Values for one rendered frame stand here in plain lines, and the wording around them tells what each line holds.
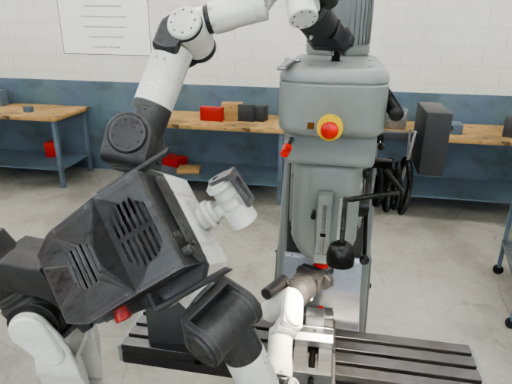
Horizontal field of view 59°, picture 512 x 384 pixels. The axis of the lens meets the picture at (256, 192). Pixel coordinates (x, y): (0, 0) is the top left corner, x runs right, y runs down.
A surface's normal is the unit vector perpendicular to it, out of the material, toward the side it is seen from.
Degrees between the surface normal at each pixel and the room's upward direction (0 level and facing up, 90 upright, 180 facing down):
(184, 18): 60
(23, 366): 0
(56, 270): 74
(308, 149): 90
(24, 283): 90
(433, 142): 90
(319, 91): 90
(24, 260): 13
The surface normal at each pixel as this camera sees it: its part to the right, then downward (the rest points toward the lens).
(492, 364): 0.01, -0.93
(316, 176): -0.18, 0.36
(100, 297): -0.43, 0.06
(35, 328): 0.04, 0.36
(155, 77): -0.20, -0.17
